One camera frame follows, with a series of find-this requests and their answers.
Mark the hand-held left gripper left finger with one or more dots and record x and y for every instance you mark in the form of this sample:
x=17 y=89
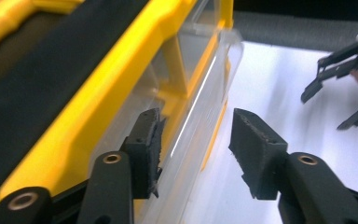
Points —
x=143 y=155

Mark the yellow black drawer organizer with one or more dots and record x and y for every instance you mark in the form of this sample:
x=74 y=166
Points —
x=105 y=77

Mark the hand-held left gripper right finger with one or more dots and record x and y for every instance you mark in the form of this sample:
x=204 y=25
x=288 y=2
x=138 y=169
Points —
x=256 y=152

